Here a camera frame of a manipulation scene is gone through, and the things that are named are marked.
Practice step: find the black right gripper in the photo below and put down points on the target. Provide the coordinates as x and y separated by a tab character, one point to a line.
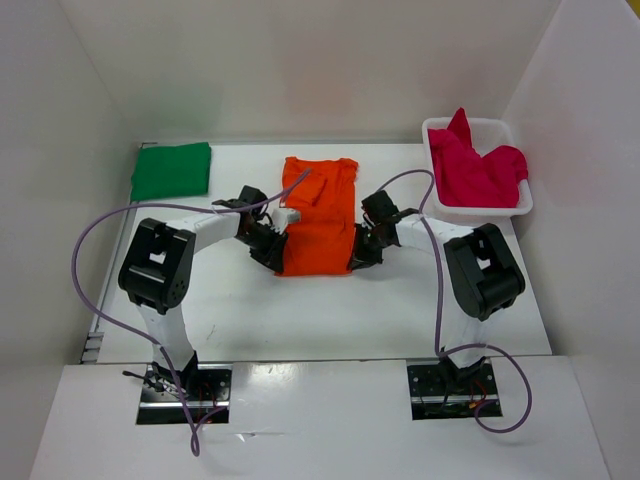
362	258

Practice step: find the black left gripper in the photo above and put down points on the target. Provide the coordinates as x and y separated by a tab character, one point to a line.
273	255

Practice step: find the orange t-shirt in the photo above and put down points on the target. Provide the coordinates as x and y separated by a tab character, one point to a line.
321	242

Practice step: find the green t-shirt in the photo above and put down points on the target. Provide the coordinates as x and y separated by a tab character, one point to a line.
166	172

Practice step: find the pink t-shirt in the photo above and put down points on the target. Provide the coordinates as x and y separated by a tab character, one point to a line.
464	178

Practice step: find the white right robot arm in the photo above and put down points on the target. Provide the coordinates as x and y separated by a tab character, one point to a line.
477	276

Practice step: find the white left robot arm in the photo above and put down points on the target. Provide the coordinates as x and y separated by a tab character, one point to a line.
156	271

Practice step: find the white plastic basket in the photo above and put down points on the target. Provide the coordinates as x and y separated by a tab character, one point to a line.
487	134

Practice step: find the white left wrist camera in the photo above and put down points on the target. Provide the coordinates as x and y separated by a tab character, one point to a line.
282	218

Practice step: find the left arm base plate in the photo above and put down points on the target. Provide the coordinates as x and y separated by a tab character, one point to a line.
208	401

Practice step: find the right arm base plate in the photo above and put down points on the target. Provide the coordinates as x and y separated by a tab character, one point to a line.
438	390

